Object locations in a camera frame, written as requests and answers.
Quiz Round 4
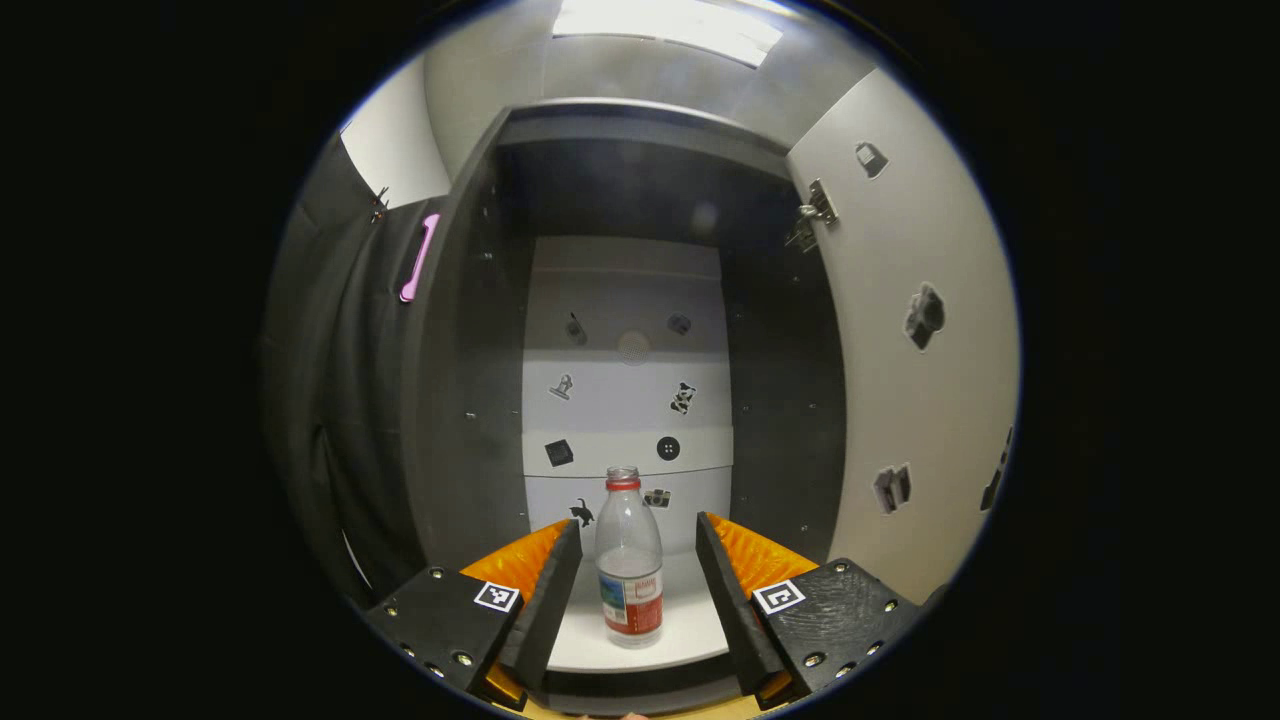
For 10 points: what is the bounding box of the black backdrop cloth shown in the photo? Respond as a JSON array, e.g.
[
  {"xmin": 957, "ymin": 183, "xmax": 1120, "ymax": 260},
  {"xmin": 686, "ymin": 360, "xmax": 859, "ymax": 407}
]
[{"xmin": 262, "ymin": 135, "xmax": 451, "ymax": 611}]

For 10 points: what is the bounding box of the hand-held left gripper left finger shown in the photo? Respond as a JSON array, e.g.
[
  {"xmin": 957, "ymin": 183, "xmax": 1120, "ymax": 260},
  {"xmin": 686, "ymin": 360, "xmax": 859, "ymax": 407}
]
[{"xmin": 365, "ymin": 517, "xmax": 584, "ymax": 711}]

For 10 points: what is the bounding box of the clear plastic bottle red label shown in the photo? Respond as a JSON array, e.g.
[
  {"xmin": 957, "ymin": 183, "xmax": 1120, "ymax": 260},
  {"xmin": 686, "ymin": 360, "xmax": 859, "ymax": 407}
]
[{"xmin": 594, "ymin": 466, "xmax": 665, "ymax": 649}]

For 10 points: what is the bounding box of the dark grey cabinet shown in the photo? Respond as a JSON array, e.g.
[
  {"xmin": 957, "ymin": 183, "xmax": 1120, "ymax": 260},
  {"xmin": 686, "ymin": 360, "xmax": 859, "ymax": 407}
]
[{"xmin": 400, "ymin": 97, "xmax": 851, "ymax": 716}]

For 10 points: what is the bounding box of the large ceiling light panel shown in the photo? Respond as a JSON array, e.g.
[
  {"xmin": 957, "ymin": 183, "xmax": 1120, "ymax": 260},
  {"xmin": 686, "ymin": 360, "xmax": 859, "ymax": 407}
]
[{"xmin": 552, "ymin": 0, "xmax": 784, "ymax": 69}]

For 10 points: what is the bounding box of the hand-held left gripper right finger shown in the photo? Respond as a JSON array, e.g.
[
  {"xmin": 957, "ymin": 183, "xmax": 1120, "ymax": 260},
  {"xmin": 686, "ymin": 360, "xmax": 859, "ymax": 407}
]
[{"xmin": 695, "ymin": 510, "xmax": 923, "ymax": 711}]

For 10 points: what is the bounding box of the metal door hinge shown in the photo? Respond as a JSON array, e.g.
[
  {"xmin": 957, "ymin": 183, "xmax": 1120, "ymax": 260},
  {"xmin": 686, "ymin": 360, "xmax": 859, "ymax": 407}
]
[{"xmin": 785, "ymin": 178, "xmax": 839, "ymax": 253}]

